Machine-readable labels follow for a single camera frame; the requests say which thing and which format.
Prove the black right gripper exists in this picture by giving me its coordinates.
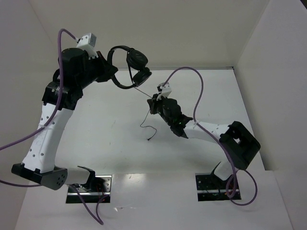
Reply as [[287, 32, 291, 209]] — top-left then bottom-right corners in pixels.
[[147, 92, 173, 126]]

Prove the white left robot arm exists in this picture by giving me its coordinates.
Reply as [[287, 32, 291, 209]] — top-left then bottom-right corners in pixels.
[[11, 48, 118, 191]]

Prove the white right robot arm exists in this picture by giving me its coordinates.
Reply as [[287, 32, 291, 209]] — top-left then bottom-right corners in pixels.
[[147, 94, 260, 189]]

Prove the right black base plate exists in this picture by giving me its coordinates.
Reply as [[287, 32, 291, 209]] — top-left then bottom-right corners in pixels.
[[195, 174, 229, 202]]

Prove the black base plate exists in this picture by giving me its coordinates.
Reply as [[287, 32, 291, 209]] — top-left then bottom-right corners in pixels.
[[66, 175, 112, 204], [195, 174, 229, 202]]

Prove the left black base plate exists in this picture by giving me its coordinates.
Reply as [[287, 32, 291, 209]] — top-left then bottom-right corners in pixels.
[[66, 175, 112, 204]]

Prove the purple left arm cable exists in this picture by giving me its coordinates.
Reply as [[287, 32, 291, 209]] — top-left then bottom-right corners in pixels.
[[0, 28, 111, 225]]

